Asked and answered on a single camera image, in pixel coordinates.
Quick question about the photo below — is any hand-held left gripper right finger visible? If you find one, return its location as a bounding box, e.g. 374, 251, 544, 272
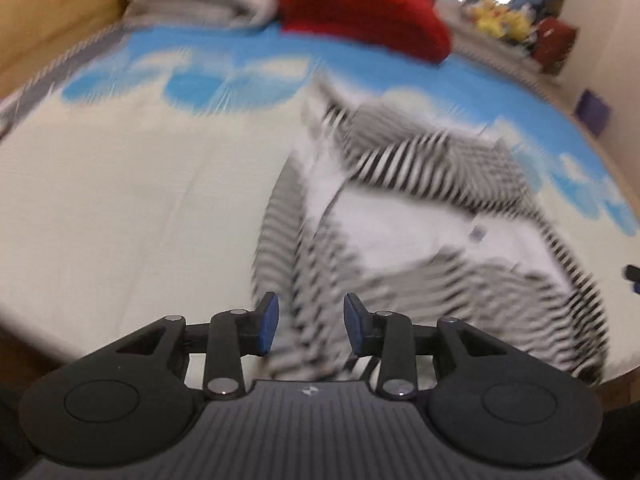
342, 292, 509, 401

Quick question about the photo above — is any dark red patterned bag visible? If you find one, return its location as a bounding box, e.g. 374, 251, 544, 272
530, 17, 579, 77

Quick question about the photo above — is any purple box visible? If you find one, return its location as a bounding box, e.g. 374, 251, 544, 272
575, 89, 612, 136

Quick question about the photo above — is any black-white striped hooded top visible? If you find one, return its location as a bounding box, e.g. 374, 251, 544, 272
250, 72, 613, 387

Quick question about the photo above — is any yellow round plush toy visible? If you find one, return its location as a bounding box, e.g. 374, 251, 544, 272
500, 7, 534, 42

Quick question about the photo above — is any red folded blanket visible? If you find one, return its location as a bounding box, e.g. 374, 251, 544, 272
277, 0, 453, 65

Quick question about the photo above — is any blue printed bed sheet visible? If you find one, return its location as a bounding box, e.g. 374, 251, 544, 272
0, 20, 640, 391

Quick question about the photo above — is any yellow duck plush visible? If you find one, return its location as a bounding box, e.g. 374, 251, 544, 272
469, 1, 507, 37

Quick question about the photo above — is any wooden headboard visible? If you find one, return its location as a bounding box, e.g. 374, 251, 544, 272
0, 0, 127, 102

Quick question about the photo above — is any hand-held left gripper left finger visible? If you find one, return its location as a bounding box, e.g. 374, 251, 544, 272
116, 291, 280, 401

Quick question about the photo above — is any speckled white folded quilt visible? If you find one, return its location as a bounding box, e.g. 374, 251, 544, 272
122, 0, 282, 29

